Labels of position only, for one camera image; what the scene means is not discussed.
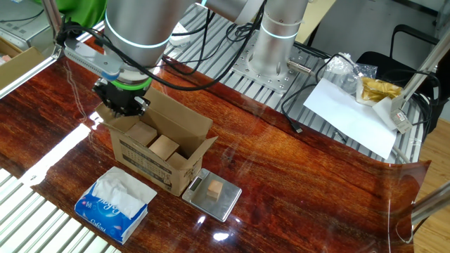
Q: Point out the small wooden cube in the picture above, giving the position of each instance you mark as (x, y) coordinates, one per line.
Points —
(214, 189)

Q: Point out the white paper sheet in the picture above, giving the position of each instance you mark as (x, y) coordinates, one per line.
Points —
(348, 116)

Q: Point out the green cloth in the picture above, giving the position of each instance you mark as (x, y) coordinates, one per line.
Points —
(81, 12)

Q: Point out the clear plastic bag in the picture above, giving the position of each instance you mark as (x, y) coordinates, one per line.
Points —
(342, 68)

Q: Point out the open cardboard storage box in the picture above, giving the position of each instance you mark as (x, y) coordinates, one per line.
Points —
(24, 65)

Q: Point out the grey metal machine case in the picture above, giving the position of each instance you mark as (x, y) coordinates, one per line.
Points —
(21, 24)

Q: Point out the white power strip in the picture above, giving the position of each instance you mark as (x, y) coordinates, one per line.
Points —
(181, 37)

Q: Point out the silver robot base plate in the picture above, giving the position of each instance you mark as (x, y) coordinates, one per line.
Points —
(277, 84)

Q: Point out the white labelled adapter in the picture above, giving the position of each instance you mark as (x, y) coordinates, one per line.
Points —
(400, 117)

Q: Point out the beige panel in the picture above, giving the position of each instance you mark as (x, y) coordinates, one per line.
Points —
(316, 17)

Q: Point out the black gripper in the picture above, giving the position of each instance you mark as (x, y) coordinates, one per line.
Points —
(119, 100)

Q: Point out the brown cardboard box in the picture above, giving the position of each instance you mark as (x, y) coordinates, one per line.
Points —
(140, 161)

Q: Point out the blue tissue pack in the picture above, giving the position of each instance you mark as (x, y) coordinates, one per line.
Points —
(105, 218)

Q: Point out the silver digital kitchen scale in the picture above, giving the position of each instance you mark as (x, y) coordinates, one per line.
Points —
(225, 205)

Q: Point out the yellow snack packet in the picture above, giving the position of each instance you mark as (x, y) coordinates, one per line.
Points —
(379, 89)

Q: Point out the wood grain table mat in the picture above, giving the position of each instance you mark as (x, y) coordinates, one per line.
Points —
(42, 105)
(299, 193)

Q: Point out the aluminium table edge rail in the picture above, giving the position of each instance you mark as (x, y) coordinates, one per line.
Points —
(24, 78)

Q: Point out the aluminium frame post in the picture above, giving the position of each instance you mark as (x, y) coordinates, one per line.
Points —
(427, 65)
(52, 14)
(432, 205)

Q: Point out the black chair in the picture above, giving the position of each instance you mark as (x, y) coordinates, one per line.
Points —
(383, 63)

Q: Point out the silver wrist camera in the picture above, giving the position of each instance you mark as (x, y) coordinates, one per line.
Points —
(91, 59)

